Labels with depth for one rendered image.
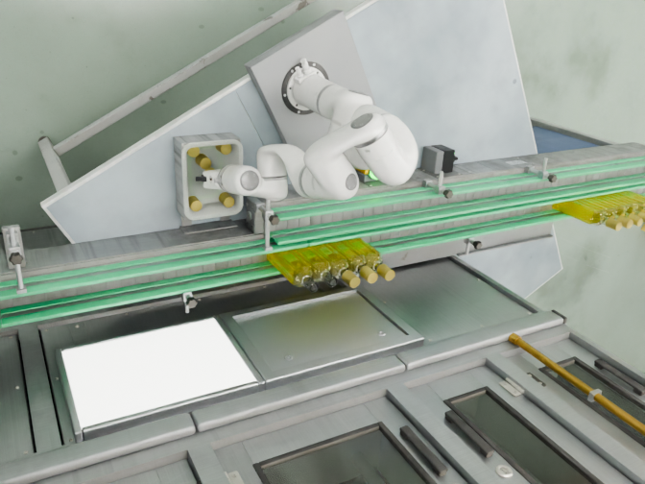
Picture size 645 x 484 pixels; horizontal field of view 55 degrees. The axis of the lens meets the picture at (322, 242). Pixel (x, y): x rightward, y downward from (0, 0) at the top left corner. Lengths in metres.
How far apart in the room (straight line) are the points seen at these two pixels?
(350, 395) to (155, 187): 0.80
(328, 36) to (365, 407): 1.03
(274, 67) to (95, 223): 0.66
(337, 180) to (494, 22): 1.12
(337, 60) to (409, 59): 0.30
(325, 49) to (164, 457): 1.17
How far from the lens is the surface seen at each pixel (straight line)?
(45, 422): 1.54
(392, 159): 1.33
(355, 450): 1.43
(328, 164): 1.33
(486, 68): 2.31
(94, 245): 1.81
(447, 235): 2.16
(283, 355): 1.62
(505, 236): 2.45
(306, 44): 1.84
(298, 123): 1.88
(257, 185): 1.55
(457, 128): 2.29
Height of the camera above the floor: 2.43
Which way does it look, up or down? 53 degrees down
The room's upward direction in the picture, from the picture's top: 129 degrees clockwise
